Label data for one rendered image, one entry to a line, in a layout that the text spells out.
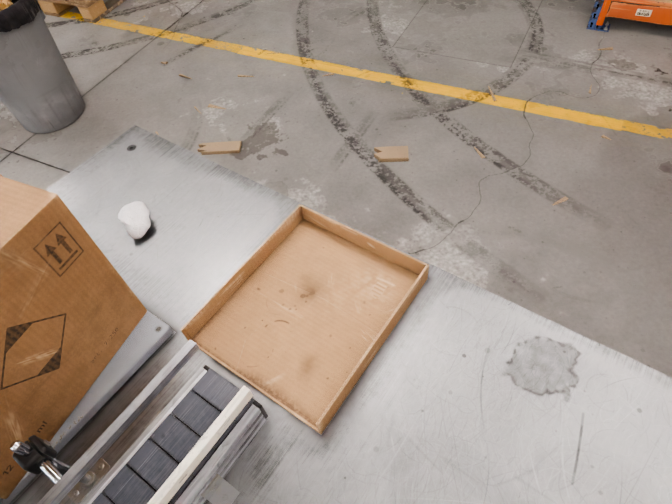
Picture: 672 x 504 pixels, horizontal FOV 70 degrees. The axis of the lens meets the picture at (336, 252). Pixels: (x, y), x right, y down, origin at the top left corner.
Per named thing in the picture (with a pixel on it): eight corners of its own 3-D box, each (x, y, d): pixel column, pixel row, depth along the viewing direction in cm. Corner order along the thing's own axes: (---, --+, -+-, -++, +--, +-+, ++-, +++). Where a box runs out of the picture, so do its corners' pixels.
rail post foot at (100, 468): (77, 505, 62) (74, 504, 62) (66, 493, 63) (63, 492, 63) (112, 468, 65) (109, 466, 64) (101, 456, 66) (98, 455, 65)
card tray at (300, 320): (321, 434, 65) (317, 425, 62) (188, 341, 76) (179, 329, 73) (427, 278, 79) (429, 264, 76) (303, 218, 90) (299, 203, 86)
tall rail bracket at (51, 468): (107, 518, 61) (32, 490, 48) (73, 483, 64) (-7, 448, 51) (127, 495, 63) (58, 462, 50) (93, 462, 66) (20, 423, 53)
